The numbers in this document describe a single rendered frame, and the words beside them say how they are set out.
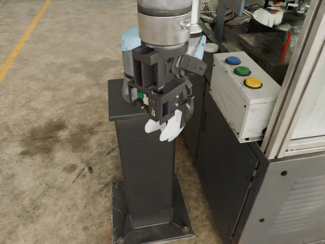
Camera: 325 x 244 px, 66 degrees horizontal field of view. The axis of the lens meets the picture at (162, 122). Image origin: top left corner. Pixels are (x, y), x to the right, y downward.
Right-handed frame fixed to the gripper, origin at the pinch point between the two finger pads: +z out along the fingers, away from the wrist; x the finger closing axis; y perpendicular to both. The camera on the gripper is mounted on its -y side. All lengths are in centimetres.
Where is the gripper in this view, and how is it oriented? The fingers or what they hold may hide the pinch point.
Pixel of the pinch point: (170, 133)
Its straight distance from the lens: 51.2
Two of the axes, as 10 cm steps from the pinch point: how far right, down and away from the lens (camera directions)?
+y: -6.5, 4.8, -5.9
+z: 0.0, 7.8, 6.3
